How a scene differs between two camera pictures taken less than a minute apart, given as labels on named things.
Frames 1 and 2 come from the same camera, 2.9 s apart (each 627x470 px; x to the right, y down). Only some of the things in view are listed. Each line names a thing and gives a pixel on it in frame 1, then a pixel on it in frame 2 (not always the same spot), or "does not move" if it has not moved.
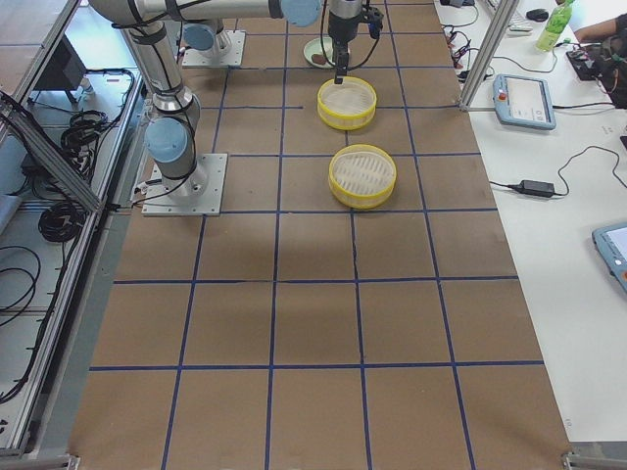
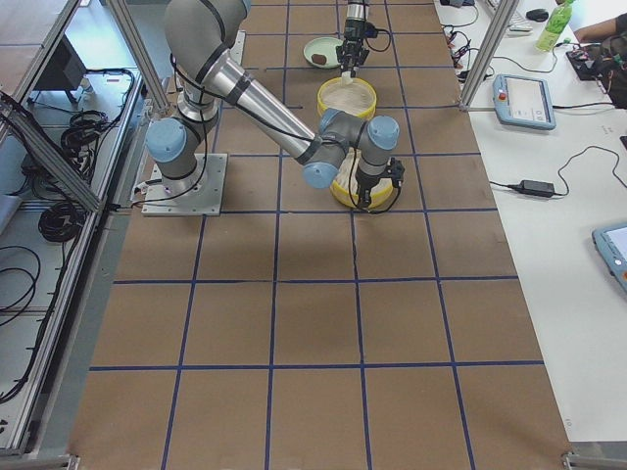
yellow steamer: x=361 y=176 does not move
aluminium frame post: x=504 y=17 does not move
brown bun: x=318 y=59 does not move
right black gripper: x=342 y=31 -> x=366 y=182
